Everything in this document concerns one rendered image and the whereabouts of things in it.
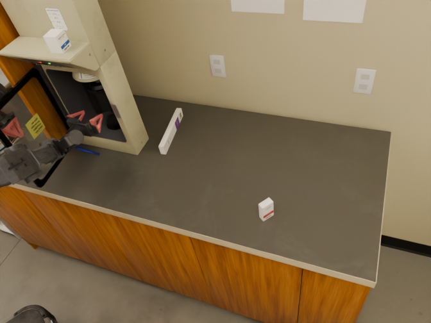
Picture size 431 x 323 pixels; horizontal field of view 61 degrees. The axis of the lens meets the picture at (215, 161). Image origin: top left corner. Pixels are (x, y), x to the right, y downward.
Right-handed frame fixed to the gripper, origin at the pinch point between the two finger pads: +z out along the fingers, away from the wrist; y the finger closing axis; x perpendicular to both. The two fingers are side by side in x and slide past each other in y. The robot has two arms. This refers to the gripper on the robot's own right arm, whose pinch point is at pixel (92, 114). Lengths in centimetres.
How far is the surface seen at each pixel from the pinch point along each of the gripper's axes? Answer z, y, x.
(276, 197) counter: -2, -79, 25
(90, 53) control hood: 0.7, -14.2, -30.0
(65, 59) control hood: -8.1, -12.4, -33.4
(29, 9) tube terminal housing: 2.3, 5.9, -44.0
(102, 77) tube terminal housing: 2.6, -12.9, -18.7
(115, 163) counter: -5.6, -5.2, 23.6
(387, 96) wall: 49, -110, 11
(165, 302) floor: -31, -17, 117
